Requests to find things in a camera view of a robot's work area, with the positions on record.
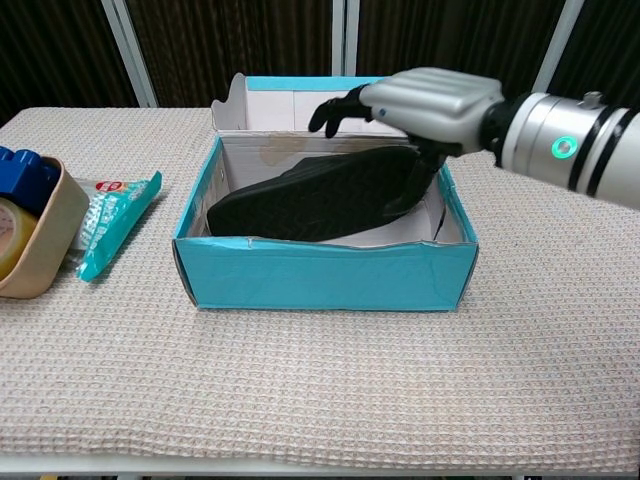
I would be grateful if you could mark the blue plastic block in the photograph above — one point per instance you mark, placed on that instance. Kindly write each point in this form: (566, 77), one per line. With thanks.
(22, 175)

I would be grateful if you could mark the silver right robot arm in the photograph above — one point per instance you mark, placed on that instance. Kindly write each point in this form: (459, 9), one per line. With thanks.
(565, 145)

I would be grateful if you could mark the clear packing tape roll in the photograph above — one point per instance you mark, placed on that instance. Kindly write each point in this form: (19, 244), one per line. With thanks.
(15, 235)

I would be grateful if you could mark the dark brown pleated curtain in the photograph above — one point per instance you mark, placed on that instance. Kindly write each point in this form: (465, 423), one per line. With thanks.
(240, 40)

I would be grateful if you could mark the beige plastic storage bin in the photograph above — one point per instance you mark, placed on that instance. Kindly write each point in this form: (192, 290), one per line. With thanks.
(55, 235)

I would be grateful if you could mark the white upright metal frame post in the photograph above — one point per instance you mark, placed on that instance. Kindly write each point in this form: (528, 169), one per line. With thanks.
(345, 35)

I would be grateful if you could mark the light blue cardboard shoe box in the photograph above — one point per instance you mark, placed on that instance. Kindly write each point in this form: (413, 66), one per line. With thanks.
(325, 275)

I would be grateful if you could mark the teal snack packet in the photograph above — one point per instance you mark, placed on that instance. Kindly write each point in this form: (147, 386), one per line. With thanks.
(110, 225)

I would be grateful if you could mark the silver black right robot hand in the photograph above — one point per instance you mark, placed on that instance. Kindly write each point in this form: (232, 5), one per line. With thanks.
(430, 100)

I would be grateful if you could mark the beige waffle weave tablecloth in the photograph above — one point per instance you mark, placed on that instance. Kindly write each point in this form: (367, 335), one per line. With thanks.
(250, 380)

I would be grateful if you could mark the white slanted metal frame post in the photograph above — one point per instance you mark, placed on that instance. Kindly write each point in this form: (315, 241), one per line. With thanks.
(557, 50)
(131, 55)

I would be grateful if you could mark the black shoe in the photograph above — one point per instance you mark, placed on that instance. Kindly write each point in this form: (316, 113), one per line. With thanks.
(320, 200)

